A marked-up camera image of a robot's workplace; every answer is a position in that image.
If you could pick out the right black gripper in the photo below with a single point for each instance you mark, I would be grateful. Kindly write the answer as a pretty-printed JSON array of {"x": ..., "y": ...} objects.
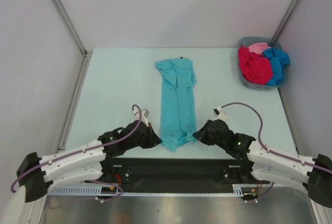
[{"x": 208, "y": 133}]

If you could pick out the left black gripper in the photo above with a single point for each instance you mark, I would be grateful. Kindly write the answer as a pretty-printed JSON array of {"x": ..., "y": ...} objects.
[{"x": 153, "y": 139}]

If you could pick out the teal t-shirt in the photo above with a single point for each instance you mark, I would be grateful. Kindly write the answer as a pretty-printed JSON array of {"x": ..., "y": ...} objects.
[{"x": 178, "y": 117}]

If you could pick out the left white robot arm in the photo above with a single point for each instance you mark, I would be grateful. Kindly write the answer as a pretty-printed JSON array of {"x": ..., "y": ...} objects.
[{"x": 37, "y": 176}]

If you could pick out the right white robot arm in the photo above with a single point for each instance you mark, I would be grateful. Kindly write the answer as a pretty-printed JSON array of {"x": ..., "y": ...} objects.
[{"x": 307, "y": 174}]

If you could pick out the red t-shirt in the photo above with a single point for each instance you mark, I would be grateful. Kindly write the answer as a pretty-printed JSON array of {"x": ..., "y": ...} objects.
[{"x": 255, "y": 68}]

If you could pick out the pink t-shirt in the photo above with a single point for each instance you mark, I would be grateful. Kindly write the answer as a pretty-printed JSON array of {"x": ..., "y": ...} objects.
[{"x": 258, "y": 48}]

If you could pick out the grey plastic basket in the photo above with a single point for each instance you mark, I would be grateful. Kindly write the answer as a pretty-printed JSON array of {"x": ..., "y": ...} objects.
[{"x": 246, "y": 41}]

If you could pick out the blue t-shirt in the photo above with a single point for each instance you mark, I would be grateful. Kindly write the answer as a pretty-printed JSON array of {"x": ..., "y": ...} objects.
[{"x": 278, "y": 60}]

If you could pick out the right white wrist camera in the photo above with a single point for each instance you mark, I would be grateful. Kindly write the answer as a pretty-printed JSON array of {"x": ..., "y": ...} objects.
[{"x": 220, "y": 114}]

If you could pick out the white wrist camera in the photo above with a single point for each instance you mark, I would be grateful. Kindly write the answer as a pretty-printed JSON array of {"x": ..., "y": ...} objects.
[
  {"x": 141, "y": 115},
  {"x": 220, "y": 114}
]

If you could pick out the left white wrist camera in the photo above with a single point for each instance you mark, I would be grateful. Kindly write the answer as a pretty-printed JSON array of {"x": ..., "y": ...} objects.
[{"x": 141, "y": 115}]

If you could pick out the right aluminium corner post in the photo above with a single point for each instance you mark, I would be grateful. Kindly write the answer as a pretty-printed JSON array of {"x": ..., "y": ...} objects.
[{"x": 285, "y": 19}]

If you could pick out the aluminium corner post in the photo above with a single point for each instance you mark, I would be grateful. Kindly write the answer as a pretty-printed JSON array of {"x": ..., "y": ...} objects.
[
  {"x": 285, "y": 19},
  {"x": 69, "y": 25}
]

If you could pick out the left aluminium corner post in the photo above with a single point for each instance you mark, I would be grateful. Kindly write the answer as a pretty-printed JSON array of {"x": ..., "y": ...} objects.
[{"x": 69, "y": 25}]

